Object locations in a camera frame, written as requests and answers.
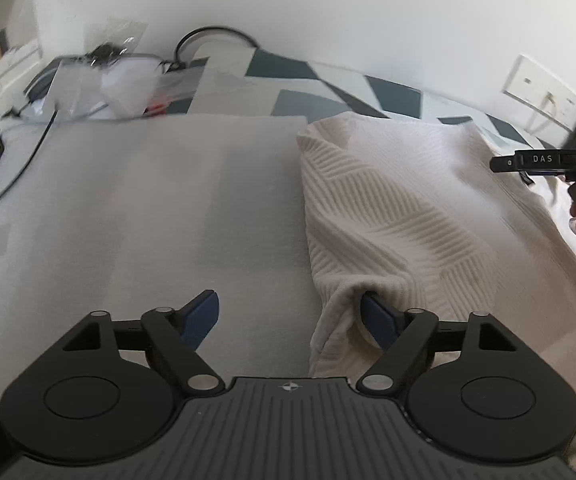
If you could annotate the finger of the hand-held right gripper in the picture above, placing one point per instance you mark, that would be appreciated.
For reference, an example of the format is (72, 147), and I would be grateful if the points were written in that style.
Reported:
(504, 162)

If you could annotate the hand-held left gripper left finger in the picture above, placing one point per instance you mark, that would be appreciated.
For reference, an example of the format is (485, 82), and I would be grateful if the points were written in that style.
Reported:
(200, 317)

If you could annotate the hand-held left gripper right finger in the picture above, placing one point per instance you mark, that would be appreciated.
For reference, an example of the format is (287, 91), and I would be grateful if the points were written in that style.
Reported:
(380, 317)

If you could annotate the white textured sweater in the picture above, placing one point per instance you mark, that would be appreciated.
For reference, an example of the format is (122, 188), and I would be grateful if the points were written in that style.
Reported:
(408, 200)

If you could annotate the cream cloth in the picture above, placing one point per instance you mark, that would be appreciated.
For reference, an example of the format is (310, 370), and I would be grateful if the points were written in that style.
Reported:
(117, 210)

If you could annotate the geometric patterned tablecloth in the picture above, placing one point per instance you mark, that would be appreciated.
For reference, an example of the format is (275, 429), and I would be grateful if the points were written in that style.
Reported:
(288, 67)

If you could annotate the clear plastic bag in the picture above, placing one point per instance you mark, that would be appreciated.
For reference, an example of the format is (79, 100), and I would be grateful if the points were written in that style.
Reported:
(117, 35)
(117, 85)

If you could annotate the white wall socket panel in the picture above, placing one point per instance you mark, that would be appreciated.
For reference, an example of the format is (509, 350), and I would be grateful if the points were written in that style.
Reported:
(528, 80)

